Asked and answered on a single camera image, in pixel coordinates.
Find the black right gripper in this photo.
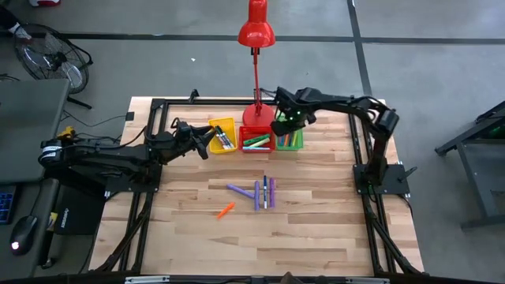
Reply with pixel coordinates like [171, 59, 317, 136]
[271, 87, 316, 137]

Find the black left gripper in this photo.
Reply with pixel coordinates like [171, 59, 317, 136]
[171, 118, 217, 161]

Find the green Expo marker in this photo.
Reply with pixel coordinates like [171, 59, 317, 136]
[218, 125, 235, 149]

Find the green Sharpie highlighter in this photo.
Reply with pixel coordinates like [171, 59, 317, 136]
[242, 133, 272, 146]

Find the black Expo marker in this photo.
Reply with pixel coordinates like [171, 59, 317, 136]
[219, 129, 237, 150]

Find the green plastic basket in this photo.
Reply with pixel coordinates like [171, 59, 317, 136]
[275, 114, 305, 151]

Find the red plastic basket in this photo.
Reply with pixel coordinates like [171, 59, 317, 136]
[238, 125, 276, 154]

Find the yellow plastic basket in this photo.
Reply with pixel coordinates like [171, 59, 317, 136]
[208, 116, 239, 154]

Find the red desk lamp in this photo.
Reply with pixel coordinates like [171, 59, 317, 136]
[237, 0, 276, 127]

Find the black flat box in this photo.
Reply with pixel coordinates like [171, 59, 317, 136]
[54, 188, 107, 237]

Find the black floor fan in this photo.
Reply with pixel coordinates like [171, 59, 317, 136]
[13, 22, 95, 110]

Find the large grey flat panel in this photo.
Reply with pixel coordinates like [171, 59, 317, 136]
[0, 78, 71, 185]

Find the grey side desk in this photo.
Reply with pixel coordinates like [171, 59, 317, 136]
[0, 177, 61, 282]

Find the grey metal table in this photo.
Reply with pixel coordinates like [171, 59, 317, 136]
[434, 100, 505, 230]

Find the black computer mouse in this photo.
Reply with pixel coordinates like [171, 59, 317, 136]
[9, 215, 39, 256]

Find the backlit computer keyboard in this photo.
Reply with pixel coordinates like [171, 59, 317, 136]
[0, 185, 17, 226]

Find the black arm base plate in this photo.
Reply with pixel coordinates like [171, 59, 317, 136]
[104, 163, 163, 194]
[353, 163, 411, 196]

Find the yellow cable connector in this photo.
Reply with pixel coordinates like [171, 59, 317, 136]
[56, 125, 77, 141]

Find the silver metal bracket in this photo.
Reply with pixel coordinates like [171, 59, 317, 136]
[124, 275, 171, 284]
[345, 277, 391, 284]

